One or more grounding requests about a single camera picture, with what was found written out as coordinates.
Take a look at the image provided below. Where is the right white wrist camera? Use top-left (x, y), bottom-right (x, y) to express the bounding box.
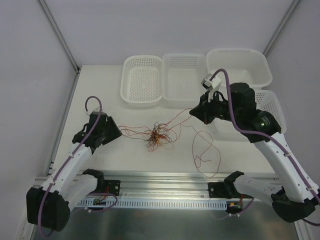
top-left (201, 73), bottom-right (222, 102)

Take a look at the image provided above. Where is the translucent middle white basket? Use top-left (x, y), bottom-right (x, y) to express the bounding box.
top-left (161, 53), bottom-right (208, 109)

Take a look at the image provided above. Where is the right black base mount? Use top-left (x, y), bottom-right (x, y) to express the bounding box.
top-left (207, 182), bottom-right (230, 199)

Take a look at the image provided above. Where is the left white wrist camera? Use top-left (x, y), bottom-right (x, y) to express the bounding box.
top-left (85, 107), bottom-right (102, 116)

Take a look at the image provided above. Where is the white slotted cable duct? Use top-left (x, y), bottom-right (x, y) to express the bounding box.
top-left (76, 197), bottom-right (227, 211)

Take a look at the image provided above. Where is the thin red wire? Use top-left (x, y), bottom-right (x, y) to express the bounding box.
top-left (174, 108), bottom-right (223, 178)

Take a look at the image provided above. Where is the right aluminium frame post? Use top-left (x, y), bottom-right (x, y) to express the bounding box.
top-left (262, 0), bottom-right (302, 58)

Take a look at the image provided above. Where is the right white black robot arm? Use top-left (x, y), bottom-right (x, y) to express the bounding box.
top-left (189, 83), bottom-right (320, 223)

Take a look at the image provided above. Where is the rounded perforated white basket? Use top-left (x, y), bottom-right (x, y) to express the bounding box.
top-left (120, 55), bottom-right (162, 108)

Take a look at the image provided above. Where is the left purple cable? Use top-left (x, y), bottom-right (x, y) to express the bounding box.
top-left (38, 96), bottom-right (102, 238)

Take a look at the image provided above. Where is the solid white tub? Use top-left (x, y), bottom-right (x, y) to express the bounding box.
top-left (206, 48), bottom-right (273, 89)

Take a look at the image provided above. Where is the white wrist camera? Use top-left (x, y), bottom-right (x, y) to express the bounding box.
top-left (201, 73), bottom-right (222, 102)
top-left (85, 107), bottom-right (102, 116)

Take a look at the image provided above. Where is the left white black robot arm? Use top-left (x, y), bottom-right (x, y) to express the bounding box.
top-left (26, 111), bottom-right (122, 232)

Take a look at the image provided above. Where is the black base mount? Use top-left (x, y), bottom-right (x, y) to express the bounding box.
top-left (85, 178), bottom-right (121, 197)
top-left (207, 182), bottom-right (230, 199)

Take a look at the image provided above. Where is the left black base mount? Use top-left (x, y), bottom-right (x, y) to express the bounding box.
top-left (85, 178), bottom-right (121, 197)

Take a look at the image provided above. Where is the left aluminium frame post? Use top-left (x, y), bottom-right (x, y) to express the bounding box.
top-left (36, 0), bottom-right (81, 73)

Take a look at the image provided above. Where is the aluminium frame post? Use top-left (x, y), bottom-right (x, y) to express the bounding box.
top-left (36, 0), bottom-right (81, 73)
top-left (262, 0), bottom-right (302, 58)

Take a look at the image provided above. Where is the large perforated white basket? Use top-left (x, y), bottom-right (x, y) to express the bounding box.
top-left (211, 88), bottom-right (287, 137)

